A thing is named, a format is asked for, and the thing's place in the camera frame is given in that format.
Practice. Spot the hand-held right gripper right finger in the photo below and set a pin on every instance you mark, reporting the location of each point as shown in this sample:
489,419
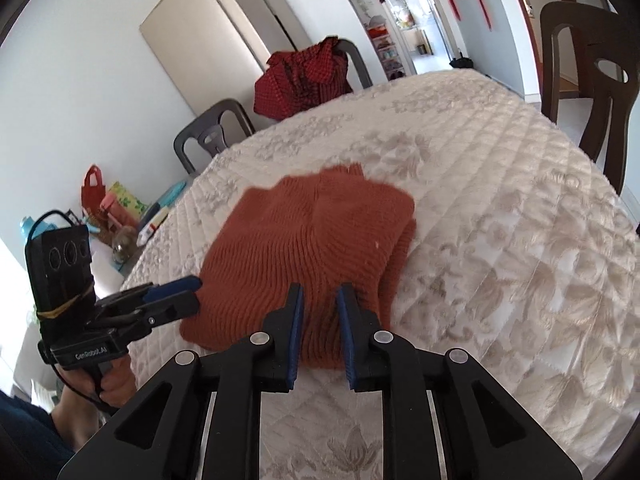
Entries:
345,340

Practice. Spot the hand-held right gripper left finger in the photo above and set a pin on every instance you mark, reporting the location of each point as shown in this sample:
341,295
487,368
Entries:
297,330

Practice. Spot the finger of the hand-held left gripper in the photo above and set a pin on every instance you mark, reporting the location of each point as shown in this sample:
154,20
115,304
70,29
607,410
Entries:
175,287
170,312

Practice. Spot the rust knitted sweater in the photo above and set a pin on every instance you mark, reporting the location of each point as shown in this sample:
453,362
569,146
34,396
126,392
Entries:
310,240

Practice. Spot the person's left hand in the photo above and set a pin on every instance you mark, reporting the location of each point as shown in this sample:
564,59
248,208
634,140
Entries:
120,385

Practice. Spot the glass jar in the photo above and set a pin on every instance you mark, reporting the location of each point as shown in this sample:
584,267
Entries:
125,245

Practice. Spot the white box with red label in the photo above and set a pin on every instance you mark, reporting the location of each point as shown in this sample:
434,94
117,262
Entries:
155,225

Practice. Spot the red gift bag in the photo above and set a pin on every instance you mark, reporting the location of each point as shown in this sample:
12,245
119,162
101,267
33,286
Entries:
92,192

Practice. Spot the teal mat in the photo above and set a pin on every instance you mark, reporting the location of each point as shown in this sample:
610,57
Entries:
172,195

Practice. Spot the green patterned box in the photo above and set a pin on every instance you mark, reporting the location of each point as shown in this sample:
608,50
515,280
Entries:
127,202

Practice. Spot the grey plastic chair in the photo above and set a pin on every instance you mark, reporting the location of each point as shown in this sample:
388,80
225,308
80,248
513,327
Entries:
187,145

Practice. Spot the person's dark blue clothing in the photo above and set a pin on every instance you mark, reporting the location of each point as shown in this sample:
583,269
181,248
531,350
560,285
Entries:
25,440

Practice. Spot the cream quilted table cover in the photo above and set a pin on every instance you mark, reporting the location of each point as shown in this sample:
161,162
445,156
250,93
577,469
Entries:
500,260

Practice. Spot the red plaid garment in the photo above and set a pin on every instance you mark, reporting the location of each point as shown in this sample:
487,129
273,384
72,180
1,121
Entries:
295,85

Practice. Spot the beige refrigerator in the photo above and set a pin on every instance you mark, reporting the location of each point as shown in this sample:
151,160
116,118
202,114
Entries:
210,50

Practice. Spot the grey chair under plaid garment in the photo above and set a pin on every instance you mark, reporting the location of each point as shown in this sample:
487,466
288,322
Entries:
360,67

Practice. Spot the storage rack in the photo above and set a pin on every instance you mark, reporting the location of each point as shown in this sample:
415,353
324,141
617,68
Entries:
385,50

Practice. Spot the black bag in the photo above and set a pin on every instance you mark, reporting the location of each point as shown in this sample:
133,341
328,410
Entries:
460,62

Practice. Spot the dark brown wooden chair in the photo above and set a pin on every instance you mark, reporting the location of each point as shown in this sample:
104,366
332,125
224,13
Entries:
555,60

